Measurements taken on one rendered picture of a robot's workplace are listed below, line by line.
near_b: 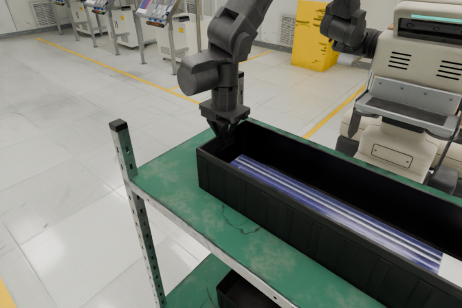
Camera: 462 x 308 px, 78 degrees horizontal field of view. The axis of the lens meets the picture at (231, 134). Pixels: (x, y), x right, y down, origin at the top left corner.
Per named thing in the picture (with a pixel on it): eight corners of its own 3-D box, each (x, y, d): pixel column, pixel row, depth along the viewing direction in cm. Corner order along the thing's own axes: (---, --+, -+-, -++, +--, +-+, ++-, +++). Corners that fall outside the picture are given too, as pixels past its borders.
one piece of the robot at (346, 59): (348, 53, 102) (354, 20, 95) (363, 56, 99) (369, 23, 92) (336, 64, 96) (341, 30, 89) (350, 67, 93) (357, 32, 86)
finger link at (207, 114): (223, 154, 65) (223, 117, 60) (200, 142, 69) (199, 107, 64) (241, 141, 70) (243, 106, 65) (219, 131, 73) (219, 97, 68)
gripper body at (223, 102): (232, 126, 60) (233, 93, 56) (197, 111, 65) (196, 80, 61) (251, 115, 64) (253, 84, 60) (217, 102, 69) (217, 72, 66)
